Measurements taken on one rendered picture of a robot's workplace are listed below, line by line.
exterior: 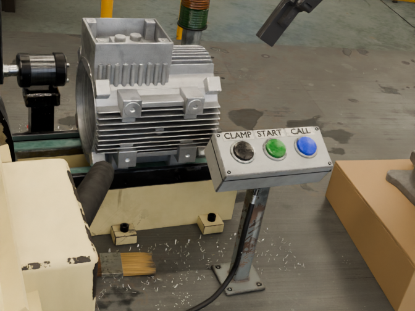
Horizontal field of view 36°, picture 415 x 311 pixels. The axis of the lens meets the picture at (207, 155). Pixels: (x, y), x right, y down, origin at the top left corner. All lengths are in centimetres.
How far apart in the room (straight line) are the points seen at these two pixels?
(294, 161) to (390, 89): 100
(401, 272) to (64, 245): 83
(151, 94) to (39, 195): 67
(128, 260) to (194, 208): 16
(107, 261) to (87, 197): 67
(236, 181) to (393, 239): 33
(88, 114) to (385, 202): 55
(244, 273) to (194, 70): 34
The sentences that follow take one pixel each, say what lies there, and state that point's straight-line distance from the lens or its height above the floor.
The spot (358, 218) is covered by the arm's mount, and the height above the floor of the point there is 85.
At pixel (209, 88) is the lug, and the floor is 108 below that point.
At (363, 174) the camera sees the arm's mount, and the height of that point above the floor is 89.
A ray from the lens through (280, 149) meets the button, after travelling 91.
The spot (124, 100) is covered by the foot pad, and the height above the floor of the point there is 107.
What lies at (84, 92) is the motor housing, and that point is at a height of 100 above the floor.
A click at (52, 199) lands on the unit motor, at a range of 35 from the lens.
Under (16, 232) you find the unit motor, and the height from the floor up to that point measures 131.
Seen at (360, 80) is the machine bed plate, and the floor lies 80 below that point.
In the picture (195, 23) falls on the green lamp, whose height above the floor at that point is 105.
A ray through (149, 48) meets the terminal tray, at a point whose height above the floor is 114.
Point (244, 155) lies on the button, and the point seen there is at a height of 107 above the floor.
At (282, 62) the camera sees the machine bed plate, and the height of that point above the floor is 80.
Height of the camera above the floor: 152
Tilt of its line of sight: 32 degrees down
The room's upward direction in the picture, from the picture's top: 10 degrees clockwise
